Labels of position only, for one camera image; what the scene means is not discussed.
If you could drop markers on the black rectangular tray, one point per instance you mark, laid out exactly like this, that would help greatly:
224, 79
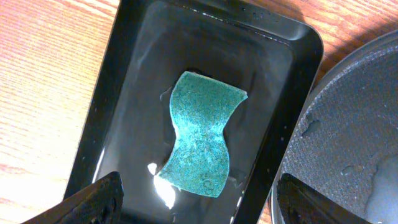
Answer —
271, 57

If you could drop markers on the round black serving tray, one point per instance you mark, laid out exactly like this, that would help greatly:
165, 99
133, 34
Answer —
345, 143

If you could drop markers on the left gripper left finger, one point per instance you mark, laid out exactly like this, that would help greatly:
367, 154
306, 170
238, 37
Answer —
100, 202

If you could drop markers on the green and yellow sponge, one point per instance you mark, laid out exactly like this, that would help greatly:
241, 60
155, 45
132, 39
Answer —
200, 108

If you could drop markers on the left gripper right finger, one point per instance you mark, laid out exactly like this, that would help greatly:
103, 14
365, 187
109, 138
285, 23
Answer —
299, 203

